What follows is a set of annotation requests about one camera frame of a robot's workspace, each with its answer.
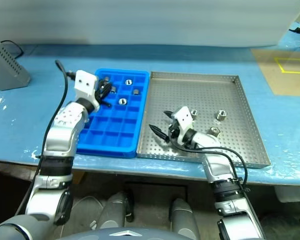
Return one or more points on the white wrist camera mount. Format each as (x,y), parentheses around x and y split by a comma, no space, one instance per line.
(85,83)
(184,115)

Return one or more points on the perforated steel tray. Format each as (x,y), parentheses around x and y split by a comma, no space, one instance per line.
(190,95)

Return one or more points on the blue compartment tray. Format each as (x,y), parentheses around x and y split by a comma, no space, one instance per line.
(115,125)

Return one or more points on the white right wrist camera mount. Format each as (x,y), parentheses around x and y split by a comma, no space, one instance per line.
(184,115)

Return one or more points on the brown cardboard sheet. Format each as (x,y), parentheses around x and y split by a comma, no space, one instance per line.
(272,75)

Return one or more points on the grey robot leg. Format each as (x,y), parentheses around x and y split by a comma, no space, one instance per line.
(183,217)
(115,210)

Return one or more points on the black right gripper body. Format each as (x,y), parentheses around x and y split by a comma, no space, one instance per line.
(174,130)

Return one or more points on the white box under table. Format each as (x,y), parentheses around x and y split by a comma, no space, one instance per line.
(292,195)

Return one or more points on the grey robot right leg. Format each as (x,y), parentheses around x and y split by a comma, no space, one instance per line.
(183,217)

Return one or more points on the metal roller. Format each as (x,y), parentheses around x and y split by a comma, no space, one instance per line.
(122,101)
(221,115)
(194,113)
(113,89)
(106,79)
(128,81)
(136,91)
(213,131)

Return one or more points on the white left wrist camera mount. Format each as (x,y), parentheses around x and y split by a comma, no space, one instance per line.
(85,83)

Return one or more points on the grey perforated metal box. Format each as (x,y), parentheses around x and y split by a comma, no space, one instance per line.
(7,70)

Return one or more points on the grey robot left leg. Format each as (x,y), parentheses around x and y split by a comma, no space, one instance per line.
(115,210)

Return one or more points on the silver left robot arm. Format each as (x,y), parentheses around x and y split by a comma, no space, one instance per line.
(61,135)

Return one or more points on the grey robot torso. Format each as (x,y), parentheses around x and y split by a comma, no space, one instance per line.
(115,235)

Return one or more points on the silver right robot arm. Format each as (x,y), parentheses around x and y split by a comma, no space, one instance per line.
(215,165)

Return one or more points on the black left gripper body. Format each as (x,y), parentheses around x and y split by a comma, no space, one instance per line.
(101,90)

